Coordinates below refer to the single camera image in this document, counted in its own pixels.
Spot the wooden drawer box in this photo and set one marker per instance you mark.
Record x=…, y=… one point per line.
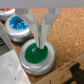
x=66, y=36

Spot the red button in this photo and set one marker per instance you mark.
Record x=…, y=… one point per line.
x=6, y=14

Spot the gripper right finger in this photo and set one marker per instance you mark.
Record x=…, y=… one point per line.
x=46, y=22

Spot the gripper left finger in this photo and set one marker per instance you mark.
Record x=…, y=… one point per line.
x=34, y=24

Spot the blue button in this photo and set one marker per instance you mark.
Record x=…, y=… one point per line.
x=17, y=25

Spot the green button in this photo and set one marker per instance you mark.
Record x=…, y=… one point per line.
x=33, y=56

